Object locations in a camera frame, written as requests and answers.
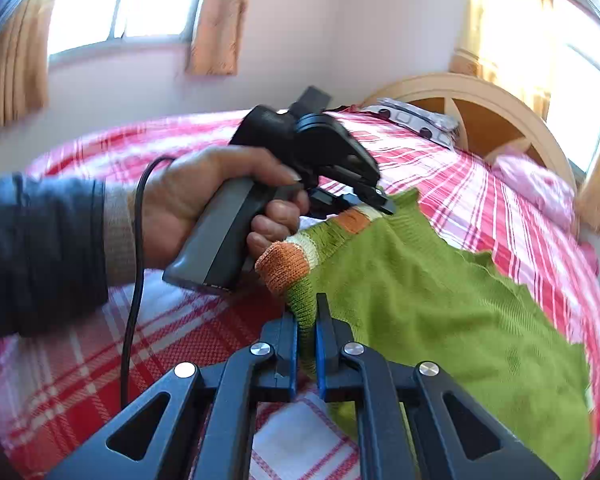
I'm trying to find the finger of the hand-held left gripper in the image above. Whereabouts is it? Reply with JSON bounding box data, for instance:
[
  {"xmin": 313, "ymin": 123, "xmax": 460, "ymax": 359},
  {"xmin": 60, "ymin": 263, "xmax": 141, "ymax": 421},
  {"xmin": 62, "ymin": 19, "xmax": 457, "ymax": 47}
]
[
  {"xmin": 307, "ymin": 187, "xmax": 363, "ymax": 220},
  {"xmin": 352, "ymin": 182, "xmax": 397, "ymax": 216}
]

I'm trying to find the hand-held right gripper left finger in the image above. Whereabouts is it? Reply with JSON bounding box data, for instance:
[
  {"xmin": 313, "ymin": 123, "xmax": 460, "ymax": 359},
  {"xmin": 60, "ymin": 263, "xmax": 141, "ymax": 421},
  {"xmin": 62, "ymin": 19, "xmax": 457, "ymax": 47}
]
[{"xmin": 45, "ymin": 312, "xmax": 301, "ymax": 480}]

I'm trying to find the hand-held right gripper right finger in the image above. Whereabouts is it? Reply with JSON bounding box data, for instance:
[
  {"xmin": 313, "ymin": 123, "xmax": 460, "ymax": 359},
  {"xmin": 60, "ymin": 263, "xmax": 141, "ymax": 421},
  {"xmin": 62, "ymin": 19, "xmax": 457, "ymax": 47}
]
[{"xmin": 315, "ymin": 292, "xmax": 561, "ymax": 480}]

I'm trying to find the green striped knit sweater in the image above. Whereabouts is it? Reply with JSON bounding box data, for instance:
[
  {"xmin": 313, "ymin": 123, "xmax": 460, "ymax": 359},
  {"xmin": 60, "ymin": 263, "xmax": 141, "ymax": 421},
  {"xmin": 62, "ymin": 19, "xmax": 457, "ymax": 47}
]
[{"xmin": 254, "ymin": 187, "xmax": 595, "ymax": 480}]

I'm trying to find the person's left hand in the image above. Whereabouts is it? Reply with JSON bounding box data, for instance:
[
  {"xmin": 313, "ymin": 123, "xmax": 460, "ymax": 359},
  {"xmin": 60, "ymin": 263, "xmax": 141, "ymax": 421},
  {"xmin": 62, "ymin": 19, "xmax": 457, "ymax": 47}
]
[{"xmin": 140, "ymin": 146, "xmax": 311, "ymax": 271}]

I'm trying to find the grey patterned pillow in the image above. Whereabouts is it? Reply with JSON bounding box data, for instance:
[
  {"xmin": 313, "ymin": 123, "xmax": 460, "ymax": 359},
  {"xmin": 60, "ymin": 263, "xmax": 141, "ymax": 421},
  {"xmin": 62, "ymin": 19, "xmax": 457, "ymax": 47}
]
[{"xmin": 360, "ymin": 97, "xmax": 461, "ymax": 148}]

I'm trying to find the beige wooden headboard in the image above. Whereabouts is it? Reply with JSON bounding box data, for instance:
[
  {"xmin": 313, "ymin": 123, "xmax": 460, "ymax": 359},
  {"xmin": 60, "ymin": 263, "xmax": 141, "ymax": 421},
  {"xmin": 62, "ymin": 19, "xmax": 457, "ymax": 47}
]
[{"xmin": 362, "ymin": 72, "xmax": 578, "ymax": 191}]

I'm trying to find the pink pillow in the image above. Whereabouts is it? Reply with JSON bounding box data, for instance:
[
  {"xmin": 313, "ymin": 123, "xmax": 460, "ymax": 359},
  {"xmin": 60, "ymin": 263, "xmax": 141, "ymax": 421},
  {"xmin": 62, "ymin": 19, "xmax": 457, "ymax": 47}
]
[{"xmin": 492, "ymin": 152, "xmax": 578, "ymax": 231}]

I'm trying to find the red plaid bedsheet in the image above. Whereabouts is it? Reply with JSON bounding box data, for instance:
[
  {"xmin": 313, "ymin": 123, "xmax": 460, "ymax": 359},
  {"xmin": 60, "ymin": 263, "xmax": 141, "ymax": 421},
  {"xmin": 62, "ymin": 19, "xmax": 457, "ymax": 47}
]
[{"xmin": 0, "ymin": 107, "xmax": 600, "ymax": 480}]

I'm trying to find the pink cloth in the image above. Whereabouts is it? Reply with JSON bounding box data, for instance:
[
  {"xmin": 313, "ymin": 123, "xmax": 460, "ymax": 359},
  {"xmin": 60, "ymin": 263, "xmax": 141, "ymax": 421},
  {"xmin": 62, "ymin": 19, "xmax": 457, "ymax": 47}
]
[{"xmin": 577, "ymin": 240, "xmax": 600, "ymax": 276}]

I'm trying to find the bright window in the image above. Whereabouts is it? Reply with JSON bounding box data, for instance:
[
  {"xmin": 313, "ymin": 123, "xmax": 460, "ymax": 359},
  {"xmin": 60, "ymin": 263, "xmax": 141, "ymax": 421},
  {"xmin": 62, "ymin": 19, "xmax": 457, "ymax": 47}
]
[
  {"xmin": 47, "ymin": 0, "xmax": 211, "ymax": 58},
  {"xmin": 545, "ymin": 0, "xmax": 600, "ymax": 176}
]

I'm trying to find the black cable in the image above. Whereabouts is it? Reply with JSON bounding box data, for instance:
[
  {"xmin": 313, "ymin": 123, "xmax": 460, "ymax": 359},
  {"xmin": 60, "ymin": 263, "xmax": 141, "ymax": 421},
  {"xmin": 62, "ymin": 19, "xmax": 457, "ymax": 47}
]
[{"xmin": 120, "ymin": 155, "xmax": 177, "ymax": 409}]

